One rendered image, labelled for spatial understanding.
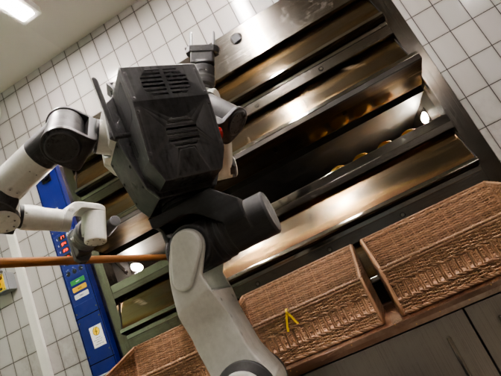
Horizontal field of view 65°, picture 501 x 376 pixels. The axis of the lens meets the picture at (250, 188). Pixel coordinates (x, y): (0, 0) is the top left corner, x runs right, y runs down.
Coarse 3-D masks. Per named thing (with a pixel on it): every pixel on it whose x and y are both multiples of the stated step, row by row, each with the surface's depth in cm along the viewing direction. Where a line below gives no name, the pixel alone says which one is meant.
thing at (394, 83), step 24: (384, 72) 166; (408, 72) 168; (360, 96) 170; (384, 96) 177; (312, 120) 173; (336, 120) 180; (264, 144) 176; (288, 144) 183; (240, 168) 186; (264, 168) 193; (144, 216) 193; (120, 240) 205
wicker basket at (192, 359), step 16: (160, 336) 187; (176, 336) 184; (128, 352) 185; (144, 352) 187; (160, 352) 184; (176, 352) 181; (192, 352) 178; (128, 368) 180; (160, 368) 136; (176, 368) 135; (192, 368) 134
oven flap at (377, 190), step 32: (416, 160) 171; (448, 160) 166; (352, 192) 177; (384, 192) 171; (416, 192) 166; (288, 224) 183; (320, 224) 177; (352, 224) 171; (256, 256) 183; (288, 256) 178; (160, 288) 197; (128, 320) 196
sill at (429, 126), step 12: (432, 120) 171; (444, 120) 169; (420, 132) 171; (396, 144) 174; (372, 156) 176; (348, 168) 178; (324, 180) 180; (300, 192) 182; (276, 204) 185; (156, 264) 198; (168, 264) 196; (132, 276) 201; (144, 276) 199; (120, 288) 201
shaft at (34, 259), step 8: (96, 256) 151; (104, 256) 156; (112, 256) 160; (120, 256) 165; (128, 256) 170; (136, 256) 176; (144, 256) 182; (152, 256) 188; (160, 256) 196; (0, 264) 111; (8, 264) 114; (16, 264) 117; (24, 264) 119; (32, 264) 122; (40, 264) 125; (48, 264) 128; (56, 264) 132; (64, 264) 135; (72, 264) 139
